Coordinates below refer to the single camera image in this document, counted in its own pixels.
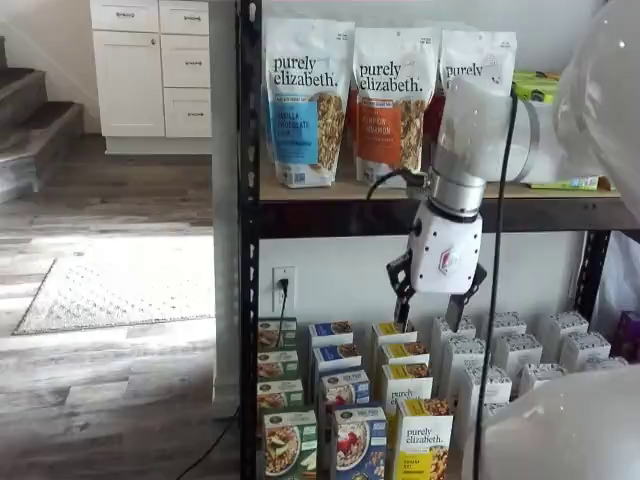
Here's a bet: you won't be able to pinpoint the pale patterned rug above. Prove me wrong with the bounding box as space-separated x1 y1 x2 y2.
12 254 216 336

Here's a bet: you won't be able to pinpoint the dark wooden stairs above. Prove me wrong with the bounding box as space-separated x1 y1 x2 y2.
0 34 86 201

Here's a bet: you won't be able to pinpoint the black floor cable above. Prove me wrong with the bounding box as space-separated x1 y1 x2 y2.
164 404 241 480

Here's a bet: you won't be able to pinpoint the white wall outlet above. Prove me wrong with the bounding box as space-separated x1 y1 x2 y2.
272 266 297 314

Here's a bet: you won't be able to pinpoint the granola bag orange label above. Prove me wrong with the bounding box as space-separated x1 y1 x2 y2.
352 27 442 184

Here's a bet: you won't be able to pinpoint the blue purely elizabeth box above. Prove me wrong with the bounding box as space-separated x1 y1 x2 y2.
312 343 362 374
308 321 355 349

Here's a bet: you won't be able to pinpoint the white plastic bag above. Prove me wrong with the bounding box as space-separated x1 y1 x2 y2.
597 234 640 361

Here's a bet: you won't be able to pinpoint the green apple cinnamon oatmeal box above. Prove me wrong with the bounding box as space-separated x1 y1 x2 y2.
257 349 300 382
257 317 299 351
263 409 319 480
257 379 305 416

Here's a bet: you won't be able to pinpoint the black plug with cord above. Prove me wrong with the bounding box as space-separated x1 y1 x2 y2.
277 277 291 346

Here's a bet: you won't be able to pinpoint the white drawer cabinet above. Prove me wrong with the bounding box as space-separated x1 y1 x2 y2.
89 0 214 155

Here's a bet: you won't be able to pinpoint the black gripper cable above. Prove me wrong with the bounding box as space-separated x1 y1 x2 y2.
366 168 431 202

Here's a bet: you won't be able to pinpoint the purple box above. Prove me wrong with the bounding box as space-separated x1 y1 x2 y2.
617 310 640 362

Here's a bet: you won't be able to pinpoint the granola bag blue label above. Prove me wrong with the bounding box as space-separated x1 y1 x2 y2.
264 18 357 190

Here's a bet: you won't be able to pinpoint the black metal shelf rack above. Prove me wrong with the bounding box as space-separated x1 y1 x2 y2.
234 0 640 480

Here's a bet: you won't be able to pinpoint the blue white flax oatmeal box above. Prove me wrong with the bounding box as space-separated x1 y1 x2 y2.
317 367 372 409
329 405 389 480

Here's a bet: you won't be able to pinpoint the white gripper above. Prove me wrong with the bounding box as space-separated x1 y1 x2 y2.
385 197 489 334

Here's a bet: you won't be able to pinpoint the granola bag red label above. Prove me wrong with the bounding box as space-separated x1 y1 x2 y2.
424 29 519 166

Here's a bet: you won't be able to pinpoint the yellow purely elizabeth box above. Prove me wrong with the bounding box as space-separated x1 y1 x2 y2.
394 398 455 480
377 341 431 366
381 363 435 406
370 320 419 346

